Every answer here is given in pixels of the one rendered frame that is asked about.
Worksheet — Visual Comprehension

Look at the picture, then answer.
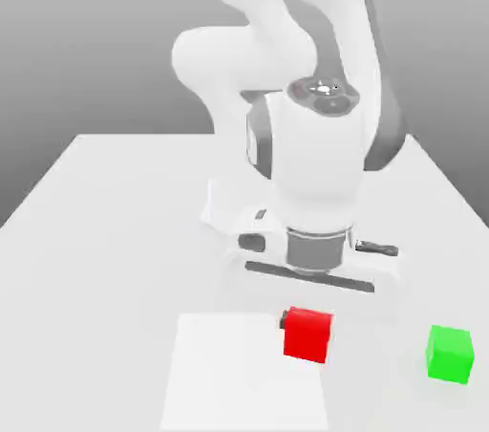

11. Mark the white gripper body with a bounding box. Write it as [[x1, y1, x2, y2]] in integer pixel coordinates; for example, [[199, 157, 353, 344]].
[[223, 247, 407, 312]]

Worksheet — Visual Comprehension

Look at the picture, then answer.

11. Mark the small red cube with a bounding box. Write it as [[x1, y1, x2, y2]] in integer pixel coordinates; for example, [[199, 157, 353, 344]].
[[283, 306, 334, 365]]

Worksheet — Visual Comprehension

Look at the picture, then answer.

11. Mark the small green cube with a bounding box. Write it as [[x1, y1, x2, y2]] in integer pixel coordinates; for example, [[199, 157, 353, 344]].
[[425, 324, 476, 386]]

